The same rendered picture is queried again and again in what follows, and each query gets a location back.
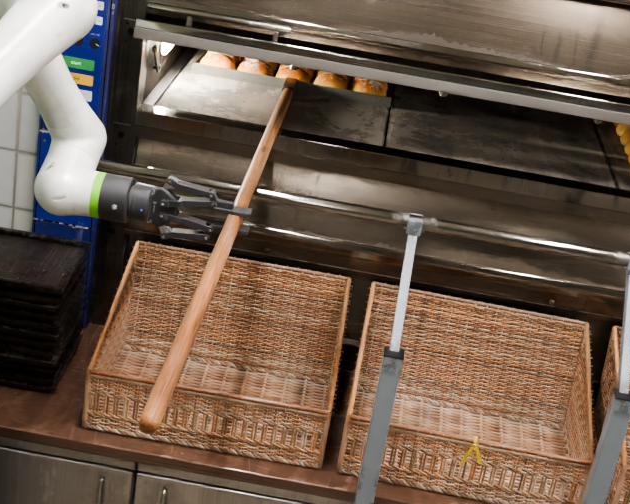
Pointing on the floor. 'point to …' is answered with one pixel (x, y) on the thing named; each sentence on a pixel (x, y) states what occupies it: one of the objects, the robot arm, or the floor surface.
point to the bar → (600, 471)
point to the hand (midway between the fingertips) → (232, 219)
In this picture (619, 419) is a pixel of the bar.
